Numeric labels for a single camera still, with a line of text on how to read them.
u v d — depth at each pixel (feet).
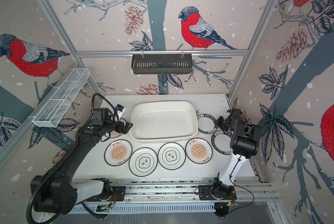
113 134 2.34
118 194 2.40
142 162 2.80
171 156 2.87
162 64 3.48
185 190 2.49
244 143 1.75
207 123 3.33
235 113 2.75
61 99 2.54
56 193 1.28
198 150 2.94
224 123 2.88
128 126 2.47
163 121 3.30
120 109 2.35
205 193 2.39
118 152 2.90
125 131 2.44
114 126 2.29
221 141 3.08
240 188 2.06
